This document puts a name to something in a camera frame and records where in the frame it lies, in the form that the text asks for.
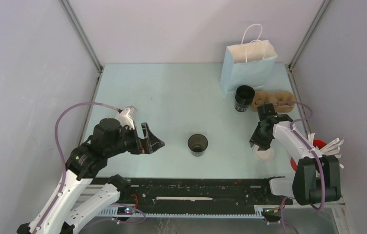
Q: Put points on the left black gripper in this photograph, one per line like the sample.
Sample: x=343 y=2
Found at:
x=148 y=145

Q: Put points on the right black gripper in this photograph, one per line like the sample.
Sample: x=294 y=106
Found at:
x=255 y=139

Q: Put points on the black paper coffee cup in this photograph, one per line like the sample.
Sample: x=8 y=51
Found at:
x=197 y=144

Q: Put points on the red cup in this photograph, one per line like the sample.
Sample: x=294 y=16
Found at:
x=316 y=143

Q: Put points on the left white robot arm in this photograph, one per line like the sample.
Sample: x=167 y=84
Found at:
x=58 y=216

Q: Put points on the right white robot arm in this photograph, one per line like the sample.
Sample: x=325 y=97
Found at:
x=317 y=176

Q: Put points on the white plastic lid on table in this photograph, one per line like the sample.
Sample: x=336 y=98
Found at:
x=263 y=155

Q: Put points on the brown cardboard cup carrier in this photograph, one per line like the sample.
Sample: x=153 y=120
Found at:
x=284 y=101

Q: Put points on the light blue paper bag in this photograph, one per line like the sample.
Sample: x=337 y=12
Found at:
x=248 y=63

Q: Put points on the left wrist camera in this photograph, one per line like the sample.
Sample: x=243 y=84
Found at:
x=126 y=117

